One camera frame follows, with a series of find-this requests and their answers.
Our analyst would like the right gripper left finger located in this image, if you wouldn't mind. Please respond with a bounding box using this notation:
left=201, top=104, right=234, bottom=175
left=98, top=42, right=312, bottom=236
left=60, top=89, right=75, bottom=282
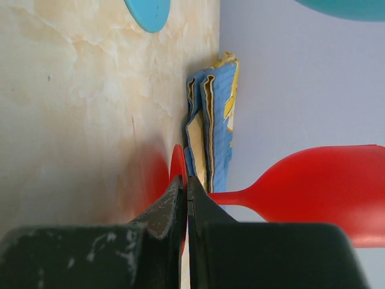
left=1, top=176, right=186, bottom=288

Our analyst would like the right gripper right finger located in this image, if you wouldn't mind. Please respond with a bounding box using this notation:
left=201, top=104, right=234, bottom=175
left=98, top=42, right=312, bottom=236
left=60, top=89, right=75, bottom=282
left=187, top=176, right=369, bottom=288

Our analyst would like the red wine glass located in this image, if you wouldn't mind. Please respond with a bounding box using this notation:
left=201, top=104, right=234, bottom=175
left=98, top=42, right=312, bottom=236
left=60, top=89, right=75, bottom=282
left=168, top=144, right=385, bottom=253

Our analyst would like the blue pikachu cloth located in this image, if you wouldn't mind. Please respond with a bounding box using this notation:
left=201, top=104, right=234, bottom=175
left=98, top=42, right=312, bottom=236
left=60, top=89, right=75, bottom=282
left=184, top=51, right=239, bottom=193

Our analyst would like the teal wine glass front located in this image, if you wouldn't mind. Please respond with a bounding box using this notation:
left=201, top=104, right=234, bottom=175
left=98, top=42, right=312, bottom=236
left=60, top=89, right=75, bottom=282
left=124, top=0, right=384, bottom=33

